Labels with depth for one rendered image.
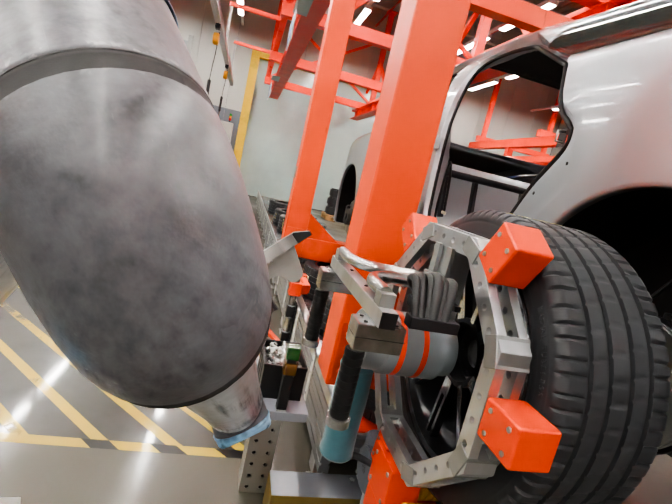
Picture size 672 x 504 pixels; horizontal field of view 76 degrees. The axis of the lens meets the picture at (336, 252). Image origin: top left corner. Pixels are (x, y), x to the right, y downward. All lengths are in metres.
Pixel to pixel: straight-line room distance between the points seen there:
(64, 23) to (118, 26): 0.02
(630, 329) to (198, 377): 0.77
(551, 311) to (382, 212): 0.67
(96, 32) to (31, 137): 0.06
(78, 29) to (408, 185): 1.17
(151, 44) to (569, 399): 0.73
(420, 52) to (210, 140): 1.19
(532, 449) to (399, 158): 0.87
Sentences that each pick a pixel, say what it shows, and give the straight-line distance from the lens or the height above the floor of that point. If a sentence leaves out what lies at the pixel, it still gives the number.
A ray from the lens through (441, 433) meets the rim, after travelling 1.19.
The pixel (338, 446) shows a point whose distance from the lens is 1.18.
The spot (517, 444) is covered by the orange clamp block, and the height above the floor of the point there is 0.86.
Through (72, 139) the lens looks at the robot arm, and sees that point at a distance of 0.20.
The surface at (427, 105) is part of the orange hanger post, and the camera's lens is 1.36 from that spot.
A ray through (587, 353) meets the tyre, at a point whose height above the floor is 0.99.
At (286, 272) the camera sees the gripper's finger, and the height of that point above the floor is 1.04.
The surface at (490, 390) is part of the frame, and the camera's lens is 0.78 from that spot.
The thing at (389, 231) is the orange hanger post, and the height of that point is 1.05.
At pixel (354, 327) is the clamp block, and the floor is 0.94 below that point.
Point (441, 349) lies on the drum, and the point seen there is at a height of 0.87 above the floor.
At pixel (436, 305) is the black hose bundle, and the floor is 1.00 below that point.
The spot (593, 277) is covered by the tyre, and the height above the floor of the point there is 1.10.
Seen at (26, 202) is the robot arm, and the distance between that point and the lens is 0.20.
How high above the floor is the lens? 1.17
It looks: 10 degrees down
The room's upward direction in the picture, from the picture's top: 13 degrees clockwise
